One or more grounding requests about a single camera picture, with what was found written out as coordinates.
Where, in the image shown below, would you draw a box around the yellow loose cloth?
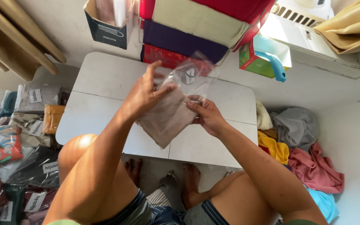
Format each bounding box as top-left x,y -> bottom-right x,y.
257,128 -> 290,165

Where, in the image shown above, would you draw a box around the beige fabric box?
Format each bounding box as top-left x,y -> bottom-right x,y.
152,0 -> 250,49

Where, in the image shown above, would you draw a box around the dark open cardboard box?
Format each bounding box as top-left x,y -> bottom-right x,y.
84,0 -> 136,50

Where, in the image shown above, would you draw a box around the person's right hand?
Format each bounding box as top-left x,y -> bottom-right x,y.
187,95 -> 229,138

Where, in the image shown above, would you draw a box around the pink loose cloth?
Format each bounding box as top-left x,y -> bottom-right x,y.
288,142 -> 345,194

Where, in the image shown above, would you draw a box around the cream loose cloth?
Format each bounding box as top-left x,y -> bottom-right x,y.
256,99 -> 274,131

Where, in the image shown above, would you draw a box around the grey fabric piece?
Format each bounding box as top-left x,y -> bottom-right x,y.
159,170 -> 185,211

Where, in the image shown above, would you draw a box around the white appliance with vents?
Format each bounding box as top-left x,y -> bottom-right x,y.
260,0 -> 360,70

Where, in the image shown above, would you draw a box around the red patterned box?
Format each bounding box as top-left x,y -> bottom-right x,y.
141,43 -> 215,76

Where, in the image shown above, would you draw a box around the beige cloth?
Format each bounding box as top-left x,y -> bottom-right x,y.
136,88 -> 199,150

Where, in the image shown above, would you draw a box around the heap of bagged cloths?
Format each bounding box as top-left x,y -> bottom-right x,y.
0,84 -> 72,225

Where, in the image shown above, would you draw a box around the person's left hand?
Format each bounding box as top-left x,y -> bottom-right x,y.
121,60 -> 177,121

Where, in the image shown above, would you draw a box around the green cardboard carton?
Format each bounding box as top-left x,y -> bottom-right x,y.
239,39 -> 292,79

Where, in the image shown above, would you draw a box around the light blue plastic handle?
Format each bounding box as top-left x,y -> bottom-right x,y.
254,50 -> 287,83

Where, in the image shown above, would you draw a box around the beige curtain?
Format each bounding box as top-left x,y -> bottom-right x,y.
313,0 -> 360,55

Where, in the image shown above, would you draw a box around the purple fabric box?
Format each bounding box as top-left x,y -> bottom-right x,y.
142,19 -> 229,64

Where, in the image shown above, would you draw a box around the striped dark shorts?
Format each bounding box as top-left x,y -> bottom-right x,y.
94,187 -> 230,225

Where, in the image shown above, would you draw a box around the clear plastic bag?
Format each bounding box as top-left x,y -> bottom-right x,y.
136,51 -> 220,150

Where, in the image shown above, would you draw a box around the round grey label sticker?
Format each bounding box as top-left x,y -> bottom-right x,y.
181,67 -> 199,85

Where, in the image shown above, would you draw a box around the person's right leg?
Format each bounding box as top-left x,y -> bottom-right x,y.
181,164 -> 282,225

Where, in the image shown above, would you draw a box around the wooden boards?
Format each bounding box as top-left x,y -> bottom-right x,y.
0,0 -> 67,82

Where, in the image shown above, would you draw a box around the grey loose cloth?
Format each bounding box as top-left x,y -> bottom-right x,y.
269,107 -> 320,153

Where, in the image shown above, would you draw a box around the light blue loose cloth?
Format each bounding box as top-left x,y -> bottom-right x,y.
305,186 -> 340,224

